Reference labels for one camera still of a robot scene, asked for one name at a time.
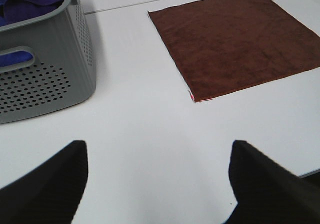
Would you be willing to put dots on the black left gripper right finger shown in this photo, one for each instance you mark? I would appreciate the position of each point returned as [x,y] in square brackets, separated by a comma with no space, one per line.
[266,193]

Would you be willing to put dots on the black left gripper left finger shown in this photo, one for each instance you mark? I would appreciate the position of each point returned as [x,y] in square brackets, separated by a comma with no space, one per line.
[50,193]

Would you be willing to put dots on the brown towel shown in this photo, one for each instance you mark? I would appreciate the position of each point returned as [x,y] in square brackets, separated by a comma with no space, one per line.
[223,46]

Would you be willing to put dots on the grey perforated plastic basket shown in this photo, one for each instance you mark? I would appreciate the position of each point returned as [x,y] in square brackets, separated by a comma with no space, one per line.
[62,72]

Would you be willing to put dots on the blue towel in basket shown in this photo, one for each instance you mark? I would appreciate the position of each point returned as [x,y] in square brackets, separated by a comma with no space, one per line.
[12,58]

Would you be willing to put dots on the purple towel in basket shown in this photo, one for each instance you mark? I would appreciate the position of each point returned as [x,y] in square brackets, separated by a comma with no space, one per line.
[18,10]

